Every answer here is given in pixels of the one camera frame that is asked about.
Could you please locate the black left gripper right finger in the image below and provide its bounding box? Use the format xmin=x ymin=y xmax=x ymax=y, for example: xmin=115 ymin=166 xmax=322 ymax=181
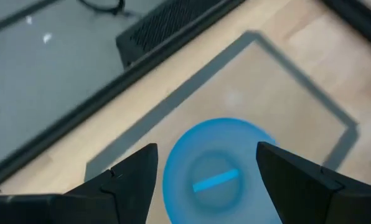
xmin=255 ymin=141 xmax=371 ymax=224

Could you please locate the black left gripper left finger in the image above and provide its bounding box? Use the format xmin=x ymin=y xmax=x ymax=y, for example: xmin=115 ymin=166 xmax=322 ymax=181
xmin=53 ymin=142 xmax=159 ymax=224

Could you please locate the blue plastic bowl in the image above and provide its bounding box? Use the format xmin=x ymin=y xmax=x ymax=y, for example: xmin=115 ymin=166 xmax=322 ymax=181
xmin=161 ymin=117 xmax=278 ymax=224

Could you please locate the short blue strip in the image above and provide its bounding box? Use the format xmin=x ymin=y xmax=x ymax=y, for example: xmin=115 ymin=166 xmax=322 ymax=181
xmin=192 ymin=168 xmax=240 ymax=194

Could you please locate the grey-bordered clear mat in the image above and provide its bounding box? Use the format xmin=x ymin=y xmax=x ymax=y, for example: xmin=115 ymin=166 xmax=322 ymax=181
xmin=83 ymin=30 xmax=360 ymax=183

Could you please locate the black perforated box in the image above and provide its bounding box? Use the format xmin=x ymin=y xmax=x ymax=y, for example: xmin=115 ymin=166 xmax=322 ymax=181
xmin=115 ymin=0 xmax=227 ymax=70

